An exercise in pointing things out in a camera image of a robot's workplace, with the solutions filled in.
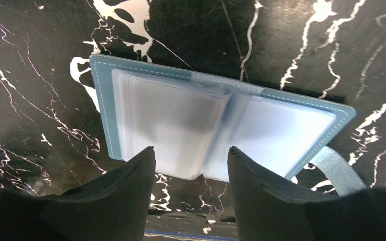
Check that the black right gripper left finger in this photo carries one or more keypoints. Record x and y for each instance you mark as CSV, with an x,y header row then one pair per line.
x,y
113,206

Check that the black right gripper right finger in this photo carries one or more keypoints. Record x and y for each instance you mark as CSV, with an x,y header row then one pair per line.
x,y
270,207

